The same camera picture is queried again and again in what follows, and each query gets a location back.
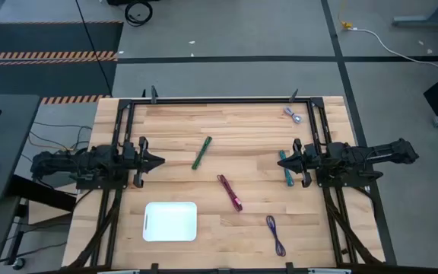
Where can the black hazard-striped floor mat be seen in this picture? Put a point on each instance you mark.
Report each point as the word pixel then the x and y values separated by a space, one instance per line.
pixel 51 38

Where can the dark grey side table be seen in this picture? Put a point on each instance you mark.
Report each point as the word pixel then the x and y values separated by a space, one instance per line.
pixel 2 152

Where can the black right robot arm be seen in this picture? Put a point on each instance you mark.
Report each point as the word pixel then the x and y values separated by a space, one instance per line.
pixel 356 156

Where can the black table clamp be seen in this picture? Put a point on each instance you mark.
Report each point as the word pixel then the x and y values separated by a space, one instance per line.
pixel 153 95
pixel 294 96
pixel 154 267
pixel 289 267

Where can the black aluminium rig frame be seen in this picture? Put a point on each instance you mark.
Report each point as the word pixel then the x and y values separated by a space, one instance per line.
pixel 223 101

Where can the grey metal table leg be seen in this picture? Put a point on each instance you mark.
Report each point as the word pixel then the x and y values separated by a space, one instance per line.
pixel 428 20

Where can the black caster wheel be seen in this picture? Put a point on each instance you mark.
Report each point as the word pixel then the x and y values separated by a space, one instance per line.
pixel 19 263

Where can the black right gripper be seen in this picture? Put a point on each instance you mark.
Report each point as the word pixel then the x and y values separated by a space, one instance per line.
pixel 310 158

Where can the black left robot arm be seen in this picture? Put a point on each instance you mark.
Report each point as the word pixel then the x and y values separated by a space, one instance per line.
pixel 89 161

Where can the white plastic bin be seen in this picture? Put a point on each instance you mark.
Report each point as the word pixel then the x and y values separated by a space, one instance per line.
pixel 170 221

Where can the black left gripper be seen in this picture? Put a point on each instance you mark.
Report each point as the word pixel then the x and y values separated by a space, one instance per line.
pixel 141 179

